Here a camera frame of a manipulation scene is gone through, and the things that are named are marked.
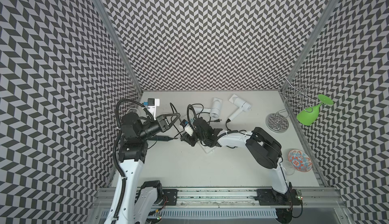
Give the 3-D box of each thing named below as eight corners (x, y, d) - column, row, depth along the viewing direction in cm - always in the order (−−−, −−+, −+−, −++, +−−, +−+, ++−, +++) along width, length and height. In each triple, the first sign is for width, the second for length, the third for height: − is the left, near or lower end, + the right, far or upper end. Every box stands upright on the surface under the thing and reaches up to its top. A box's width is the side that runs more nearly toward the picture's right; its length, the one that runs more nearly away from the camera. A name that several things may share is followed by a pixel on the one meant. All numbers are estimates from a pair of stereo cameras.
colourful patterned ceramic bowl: (302, 175, 82) (308, 172, 78) (283, 159, 88) (287, 156, 83) (310, 163, 86) (315, 160, 82) (291, 149, 92) (296, 145, 87)
